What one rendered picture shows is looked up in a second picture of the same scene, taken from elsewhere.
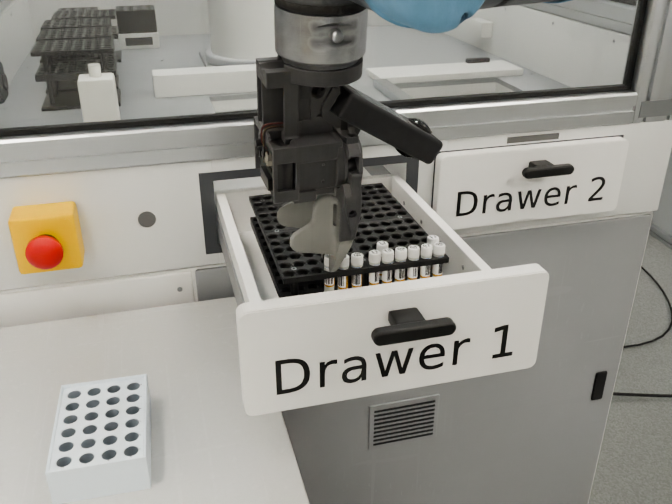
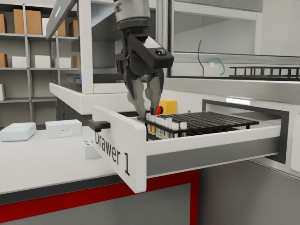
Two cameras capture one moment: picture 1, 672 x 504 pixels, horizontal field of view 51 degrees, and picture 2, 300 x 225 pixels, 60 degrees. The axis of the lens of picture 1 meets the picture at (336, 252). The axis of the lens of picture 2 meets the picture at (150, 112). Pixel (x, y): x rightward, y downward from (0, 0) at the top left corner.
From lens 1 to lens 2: 0.81 m
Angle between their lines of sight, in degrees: 77
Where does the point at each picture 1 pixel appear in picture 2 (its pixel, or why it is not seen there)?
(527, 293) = (131, 137)
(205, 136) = (204, 83)
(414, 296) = (110, 117)
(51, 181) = (173, 93)
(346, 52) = (119, 14)
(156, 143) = (193, 84)
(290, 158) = (117, 58)
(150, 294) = not seen: hidden behind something
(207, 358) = not seen: hidden behind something
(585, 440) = not seen: outside the picture
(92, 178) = (180, 93)
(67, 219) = (164, 102)
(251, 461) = (96, 169)
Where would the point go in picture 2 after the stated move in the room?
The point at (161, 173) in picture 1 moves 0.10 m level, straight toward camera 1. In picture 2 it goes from (193, 96) to (166, 97)
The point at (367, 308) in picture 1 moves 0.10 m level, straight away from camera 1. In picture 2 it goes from (104, 116) to (151, 115)
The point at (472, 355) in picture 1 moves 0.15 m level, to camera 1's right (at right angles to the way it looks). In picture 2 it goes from (121, 164) to (129, 205)
